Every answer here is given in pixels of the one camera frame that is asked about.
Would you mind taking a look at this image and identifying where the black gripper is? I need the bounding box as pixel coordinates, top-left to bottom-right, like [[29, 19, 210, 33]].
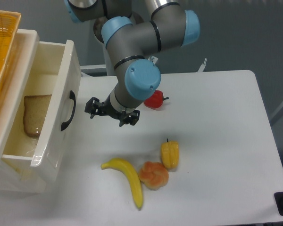
[[84, 97, 140, 127]]

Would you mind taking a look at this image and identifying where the white drawer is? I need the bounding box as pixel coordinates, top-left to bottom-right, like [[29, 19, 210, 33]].
[[3, 40, 81, 183]]

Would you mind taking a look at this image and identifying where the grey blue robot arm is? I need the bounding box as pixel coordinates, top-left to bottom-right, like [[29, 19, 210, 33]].
[[65, 0, 200, 125]]

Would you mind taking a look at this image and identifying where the white drawer cabinet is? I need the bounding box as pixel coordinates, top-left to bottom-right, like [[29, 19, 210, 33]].
[[0, 29, 46, 193]]

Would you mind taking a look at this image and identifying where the yellow toy banana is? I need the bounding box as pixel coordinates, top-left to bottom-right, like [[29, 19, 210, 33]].
[[100, 158, 143, 210]]

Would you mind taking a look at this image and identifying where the red toy bell pepper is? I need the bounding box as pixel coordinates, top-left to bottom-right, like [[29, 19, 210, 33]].
[[143, 90, 169, 109]]

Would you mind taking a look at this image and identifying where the yellow toy bell pepper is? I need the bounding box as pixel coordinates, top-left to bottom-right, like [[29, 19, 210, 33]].
[[160, 139, 179, 170]]

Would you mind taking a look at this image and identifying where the brown bread slice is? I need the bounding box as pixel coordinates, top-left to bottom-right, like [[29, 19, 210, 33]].
[[23, 95, 51, 138]]

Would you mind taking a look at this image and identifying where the orange swirl bread roll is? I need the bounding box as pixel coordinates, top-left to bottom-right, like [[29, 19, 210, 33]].
[[138, 161, 169, 190]]

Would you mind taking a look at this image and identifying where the yellow woven basket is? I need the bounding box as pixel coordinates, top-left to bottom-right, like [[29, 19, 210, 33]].
[[0, 10, 21, 93]]

